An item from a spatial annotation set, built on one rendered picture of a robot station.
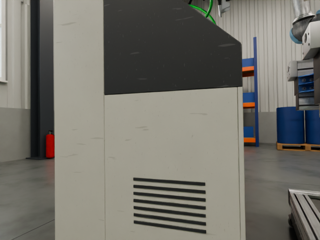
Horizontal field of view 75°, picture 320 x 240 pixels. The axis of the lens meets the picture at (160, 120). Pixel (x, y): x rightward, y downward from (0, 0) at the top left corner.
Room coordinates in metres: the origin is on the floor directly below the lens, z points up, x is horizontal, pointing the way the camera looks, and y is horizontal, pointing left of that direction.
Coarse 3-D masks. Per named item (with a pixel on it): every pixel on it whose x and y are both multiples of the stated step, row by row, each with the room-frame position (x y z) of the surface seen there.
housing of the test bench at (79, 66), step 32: (64, 0) 1.01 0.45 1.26; (96, 0) 0.95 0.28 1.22; (64, 32) 1.01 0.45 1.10; (96, 32) 0.95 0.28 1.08; (64, 64) 1.01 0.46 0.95; (96, 64) 0.95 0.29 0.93; (64, 96) 1.01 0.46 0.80; (96, 96) 0.95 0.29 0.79; (64, 128) 1.01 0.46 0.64; (96, 128) 0.95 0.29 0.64; (64, 160) 1.01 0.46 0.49; (96, 160) 0.95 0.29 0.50; (64, 192) 1.01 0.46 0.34; (96, 192) 0.95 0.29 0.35; (64, 224) 1.01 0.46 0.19; (96, 224) 0.95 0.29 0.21
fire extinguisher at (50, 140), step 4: (48, 136) 4.10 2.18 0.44; (52, 136) 4.13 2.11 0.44; (48, 140) 4.10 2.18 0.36; (52, 140) 4.13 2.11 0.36; (48, 144) 4.10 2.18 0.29; (52, 144) 4.13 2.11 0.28; (48, 148) 4.10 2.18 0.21; (52, 148) 4.13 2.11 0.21; (48, 152) 4.10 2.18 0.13; (52, 152) 4.13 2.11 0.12; (48, 156) 4.10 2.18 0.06; (52, 156) 4.13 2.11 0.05
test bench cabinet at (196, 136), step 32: (128, 96) 0.90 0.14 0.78; (160, 96) 0.86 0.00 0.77; (192, 96) 0.82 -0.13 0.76; (224, 96) 0.78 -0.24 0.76; (128, 128) 0.90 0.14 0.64; (160, 128) 0.86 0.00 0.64; (192, 128) 0.82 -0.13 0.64; (224, 128) 0.78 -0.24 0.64; (128, 160) 0.91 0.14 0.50; (160, 160) 0.86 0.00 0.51; (192, 160) 0.82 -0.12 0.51; (224, 160) 0.79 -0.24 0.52; (128, 192) 0.91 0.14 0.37; (160, 192) 0.86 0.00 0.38; (192, 192) 0.82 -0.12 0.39; (224, 192) 0.79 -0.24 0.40; (128, 224) 0.91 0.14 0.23; (160, 224) 0.86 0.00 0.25; (192, 224) 0.82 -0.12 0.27; (224, 224) 0.79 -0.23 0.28
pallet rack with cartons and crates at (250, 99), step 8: (256, 40) 5.70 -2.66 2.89; (256, 48) 5.70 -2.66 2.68; (256, 56) 5.70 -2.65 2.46; (248, 64) 5.96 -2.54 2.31; (256, 64) 5.70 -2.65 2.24; (248, 72) 6.45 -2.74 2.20; (256, 72) 5.70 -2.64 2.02; (256, 80) 5.71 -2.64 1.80; (256, 88) 5.71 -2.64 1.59; (248, 96) 5.94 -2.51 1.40; (256, 96) 5.71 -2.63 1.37; (248, 104) 5.80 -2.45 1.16; (256, 104) 5.71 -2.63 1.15; (256, 112) 5.71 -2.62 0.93; (256, 120) 5.72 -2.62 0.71; (248, 128) 6.00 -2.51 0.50; (256, 128) 5.72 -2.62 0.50; (248, 136) 6.00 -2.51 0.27; (256, 136) 5.72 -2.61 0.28; (256, 144) 5.72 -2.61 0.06
